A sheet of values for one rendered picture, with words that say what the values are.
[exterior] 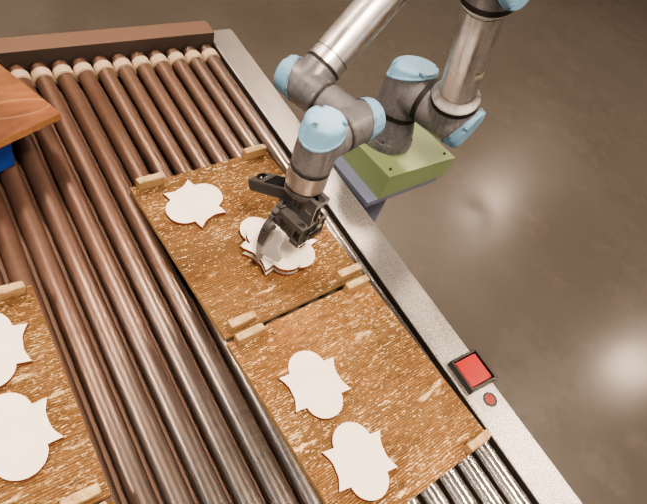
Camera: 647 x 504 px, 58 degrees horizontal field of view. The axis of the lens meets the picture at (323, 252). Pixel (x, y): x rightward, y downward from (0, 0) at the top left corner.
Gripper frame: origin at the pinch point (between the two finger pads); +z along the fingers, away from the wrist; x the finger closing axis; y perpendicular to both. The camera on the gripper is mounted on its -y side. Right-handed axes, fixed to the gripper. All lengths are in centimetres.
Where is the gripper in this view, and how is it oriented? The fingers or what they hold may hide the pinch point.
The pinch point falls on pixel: (274, 245)
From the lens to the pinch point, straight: 122.1
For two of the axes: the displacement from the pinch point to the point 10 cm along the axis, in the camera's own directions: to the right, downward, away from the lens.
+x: 6.5, -4.5, 6.1
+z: -2.6, 6.2, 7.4
